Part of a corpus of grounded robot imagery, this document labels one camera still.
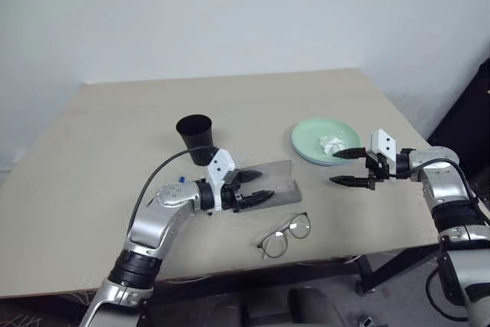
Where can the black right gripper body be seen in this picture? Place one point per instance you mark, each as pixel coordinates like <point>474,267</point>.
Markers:
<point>379,179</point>

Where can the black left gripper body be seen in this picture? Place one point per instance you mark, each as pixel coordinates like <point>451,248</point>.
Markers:
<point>229,196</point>

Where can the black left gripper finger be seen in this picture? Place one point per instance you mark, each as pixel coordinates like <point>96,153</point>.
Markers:
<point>249,177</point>
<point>257,197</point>

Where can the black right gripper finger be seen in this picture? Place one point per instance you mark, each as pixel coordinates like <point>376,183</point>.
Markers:
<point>349,152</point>
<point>349,180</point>

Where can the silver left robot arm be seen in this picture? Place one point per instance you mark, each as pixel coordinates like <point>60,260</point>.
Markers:
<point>153,223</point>

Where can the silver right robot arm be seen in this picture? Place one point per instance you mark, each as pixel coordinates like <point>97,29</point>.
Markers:
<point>440,185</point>

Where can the grey open glasses case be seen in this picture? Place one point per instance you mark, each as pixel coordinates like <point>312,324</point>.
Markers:
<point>283,189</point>

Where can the black plastic cup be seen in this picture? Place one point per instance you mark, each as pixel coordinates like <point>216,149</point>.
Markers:
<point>199,143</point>

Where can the crumpled white tissue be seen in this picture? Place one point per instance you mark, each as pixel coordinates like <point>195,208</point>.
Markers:
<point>331,145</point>

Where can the pale blue plate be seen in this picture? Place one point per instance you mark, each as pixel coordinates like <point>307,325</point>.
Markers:
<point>314,162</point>

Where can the mint green plate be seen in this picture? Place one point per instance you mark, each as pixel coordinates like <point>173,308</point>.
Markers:
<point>312,135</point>

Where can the black cabinet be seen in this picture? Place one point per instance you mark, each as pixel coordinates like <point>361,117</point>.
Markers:
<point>467,124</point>

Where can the small grey metal object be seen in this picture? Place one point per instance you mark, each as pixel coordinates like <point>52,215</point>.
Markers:
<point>368,321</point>

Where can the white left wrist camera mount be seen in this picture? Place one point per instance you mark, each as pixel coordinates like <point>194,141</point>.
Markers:
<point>219,168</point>

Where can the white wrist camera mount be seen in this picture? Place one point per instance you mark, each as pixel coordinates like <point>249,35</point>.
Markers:
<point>219,168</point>
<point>383,145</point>

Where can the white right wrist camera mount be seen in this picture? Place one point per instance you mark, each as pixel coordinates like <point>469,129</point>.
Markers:
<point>383,145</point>

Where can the thin metal frame glasses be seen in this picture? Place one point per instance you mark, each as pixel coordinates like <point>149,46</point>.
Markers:
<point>300,229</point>

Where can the black table frame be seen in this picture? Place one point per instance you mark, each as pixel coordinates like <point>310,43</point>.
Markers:
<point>268,278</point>

